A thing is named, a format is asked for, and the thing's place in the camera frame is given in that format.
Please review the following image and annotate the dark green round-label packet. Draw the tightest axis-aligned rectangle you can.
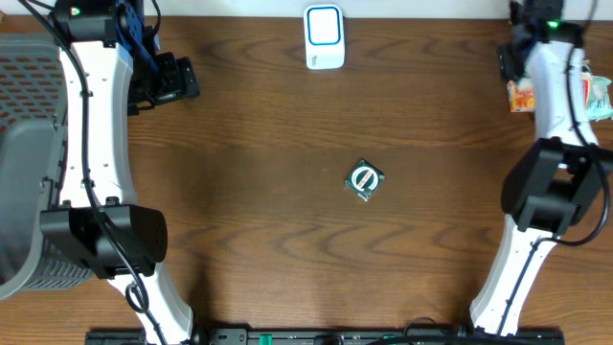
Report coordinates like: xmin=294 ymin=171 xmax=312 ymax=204
xmin=345 ymin=159 xmax=386 ymax=202

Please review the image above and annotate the teal snack packet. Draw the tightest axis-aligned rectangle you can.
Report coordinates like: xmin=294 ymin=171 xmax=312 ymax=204
xmin=586 ymin=76 xmax=612 ymax=121

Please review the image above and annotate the orange small box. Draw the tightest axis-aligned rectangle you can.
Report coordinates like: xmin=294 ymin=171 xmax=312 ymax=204
xmin=507 ymin=78 xmax=535 ymax=113

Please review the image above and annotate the yellow snack bag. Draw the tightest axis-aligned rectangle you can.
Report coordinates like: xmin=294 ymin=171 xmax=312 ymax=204
xmin=581 ymin=59 xmax=593 ymax=108

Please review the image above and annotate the grey plastic mesh basket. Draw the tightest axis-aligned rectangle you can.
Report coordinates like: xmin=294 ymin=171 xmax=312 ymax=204
xmin=1 ymin=34 xmax=92 ymax=299

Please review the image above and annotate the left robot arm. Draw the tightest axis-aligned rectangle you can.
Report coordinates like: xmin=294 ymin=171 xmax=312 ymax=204
xmin=40 ymin=1 xmax=207 ymax=344

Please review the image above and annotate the white barcode scanner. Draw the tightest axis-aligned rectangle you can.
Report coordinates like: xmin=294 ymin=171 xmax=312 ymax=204
xmin=303 ymin=4 xmax=346 ymax=70

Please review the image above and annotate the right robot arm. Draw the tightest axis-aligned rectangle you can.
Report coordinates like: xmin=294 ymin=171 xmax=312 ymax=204
xmin=469 ymin=0 xmax=612 ymax=340

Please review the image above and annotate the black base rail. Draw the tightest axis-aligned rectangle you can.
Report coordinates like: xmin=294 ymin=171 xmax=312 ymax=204
xmin=85 ymin=327 xmax=566 ymax=345

